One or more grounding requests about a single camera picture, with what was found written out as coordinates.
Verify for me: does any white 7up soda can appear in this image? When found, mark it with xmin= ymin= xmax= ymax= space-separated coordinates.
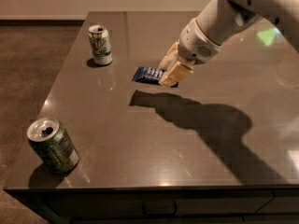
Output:
xmin=88 ymin=24 xmax=113 ymax=65

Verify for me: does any green soda can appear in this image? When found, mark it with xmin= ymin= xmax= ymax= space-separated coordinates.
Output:
xmin=27 ymin=117 xmax=78 ymax=174

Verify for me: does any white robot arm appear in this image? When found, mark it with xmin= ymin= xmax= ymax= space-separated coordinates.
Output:
xmin=159 ymin=0 xmax=299 ymax=87

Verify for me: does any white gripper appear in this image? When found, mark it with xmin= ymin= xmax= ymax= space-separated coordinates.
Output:
xmin=158 ymin=18 xmax=221 ymax=87

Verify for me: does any black drawer handle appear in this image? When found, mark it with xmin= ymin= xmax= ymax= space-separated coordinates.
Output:
xmin=142 ymin=201 xmax=178 ymax=217

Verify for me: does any blue rxbar blueberry wrapper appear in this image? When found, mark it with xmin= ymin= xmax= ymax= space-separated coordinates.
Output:
xmin=132 ymin=66 xmax=165 ymax=85

